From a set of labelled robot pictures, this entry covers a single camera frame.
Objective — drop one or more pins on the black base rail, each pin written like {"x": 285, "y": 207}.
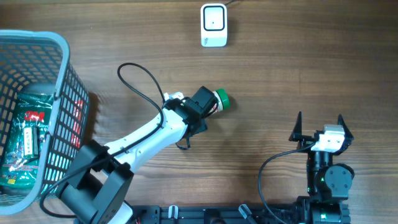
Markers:
{"x": 174, "y": 214}

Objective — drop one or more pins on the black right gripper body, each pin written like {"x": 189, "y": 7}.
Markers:
{"x": 342, "y": 149}

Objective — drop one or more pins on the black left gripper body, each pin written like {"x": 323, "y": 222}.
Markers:
{"x": 206, "y": 126}

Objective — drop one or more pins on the white barcode scanner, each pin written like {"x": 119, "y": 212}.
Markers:
{"x": 214, "y": 25}

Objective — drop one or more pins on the green lid jar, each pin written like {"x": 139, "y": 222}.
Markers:
{"x": 223, "y": 101}

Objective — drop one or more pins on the green 3M glove packet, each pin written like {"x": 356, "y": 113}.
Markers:
{"x": 30, "y": 122}

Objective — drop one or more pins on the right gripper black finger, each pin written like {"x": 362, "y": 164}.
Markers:
{"x": 341, "y": 122}
{"x": 296, "y": 134}

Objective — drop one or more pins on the red snack stick packet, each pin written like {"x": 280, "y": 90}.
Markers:
{"x": 75, "y": 138}

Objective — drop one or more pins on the grey plastic mesh basket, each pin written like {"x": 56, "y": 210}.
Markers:
{"x": 39, "y": 62}

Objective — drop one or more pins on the green battery pack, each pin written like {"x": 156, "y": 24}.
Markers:
{"x": 31, "y": 141}

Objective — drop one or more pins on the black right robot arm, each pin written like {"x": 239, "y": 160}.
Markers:
{"x": 328, "y": 184}

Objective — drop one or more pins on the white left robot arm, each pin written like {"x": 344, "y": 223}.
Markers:
{"x": 99, "y": 177}

